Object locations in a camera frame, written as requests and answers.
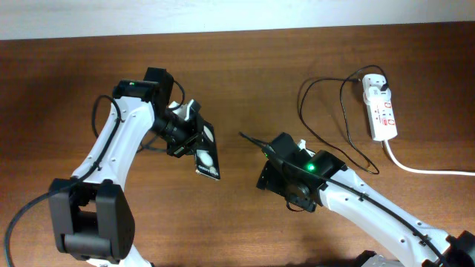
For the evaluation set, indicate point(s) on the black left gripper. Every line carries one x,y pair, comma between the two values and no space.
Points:
191,142

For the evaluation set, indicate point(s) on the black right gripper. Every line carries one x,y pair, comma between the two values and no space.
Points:
272,182

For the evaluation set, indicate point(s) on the black Galaxy smartphone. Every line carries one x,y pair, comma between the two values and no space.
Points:
206,158

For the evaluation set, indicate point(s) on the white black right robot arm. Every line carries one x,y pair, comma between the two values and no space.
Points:
306,180

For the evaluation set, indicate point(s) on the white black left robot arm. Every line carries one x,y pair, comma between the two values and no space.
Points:
91,218

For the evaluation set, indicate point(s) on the white USB charger adapter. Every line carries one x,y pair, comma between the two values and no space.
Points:
373,95

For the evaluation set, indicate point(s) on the white power strip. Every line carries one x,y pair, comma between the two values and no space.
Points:
381,116

